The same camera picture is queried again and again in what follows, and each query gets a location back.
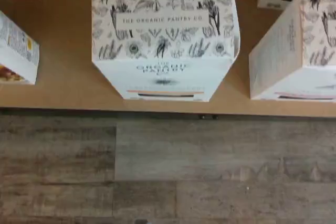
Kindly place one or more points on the white box yellow strip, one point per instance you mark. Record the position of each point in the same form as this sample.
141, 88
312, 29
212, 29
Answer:
165, 37

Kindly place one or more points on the yellow white granola box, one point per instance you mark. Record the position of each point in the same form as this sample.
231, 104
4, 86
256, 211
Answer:
15, 51

